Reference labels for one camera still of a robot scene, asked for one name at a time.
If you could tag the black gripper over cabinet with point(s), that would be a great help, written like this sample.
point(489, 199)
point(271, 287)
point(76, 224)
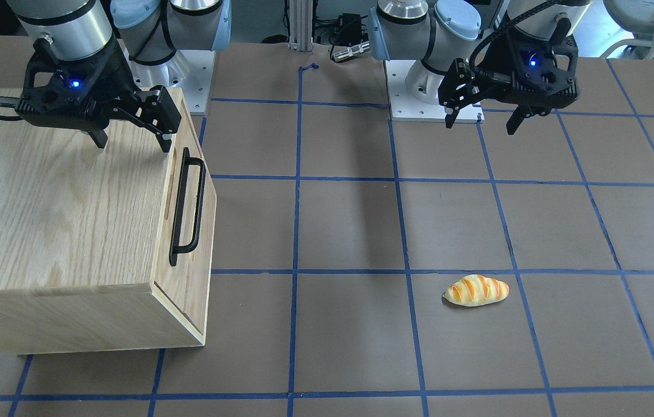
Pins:
point(113, 77)

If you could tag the black gripper away from cabinet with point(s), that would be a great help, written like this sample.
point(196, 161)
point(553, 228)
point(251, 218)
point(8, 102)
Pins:
point(501, 60)

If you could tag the silver robot arm over cabinet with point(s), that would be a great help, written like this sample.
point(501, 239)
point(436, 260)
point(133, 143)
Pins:
point(148, 32)

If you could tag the wooden drawer cabinet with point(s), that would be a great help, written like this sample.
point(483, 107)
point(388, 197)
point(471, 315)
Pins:
point(80, 229)

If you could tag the toy bread loaf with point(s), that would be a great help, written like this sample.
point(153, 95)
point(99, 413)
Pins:
point(476, 290)

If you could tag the white office chair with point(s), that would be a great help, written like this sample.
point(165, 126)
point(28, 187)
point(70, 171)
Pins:
point(648, 23)

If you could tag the white arm base plate near cabinet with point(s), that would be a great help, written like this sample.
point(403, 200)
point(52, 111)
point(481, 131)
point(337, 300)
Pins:
point(190, 70)

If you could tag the silver cable connector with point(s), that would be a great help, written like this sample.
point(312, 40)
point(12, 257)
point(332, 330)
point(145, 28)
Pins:
point(350, 52)

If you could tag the aluminium frame post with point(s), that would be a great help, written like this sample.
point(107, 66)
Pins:
point(300, 25)

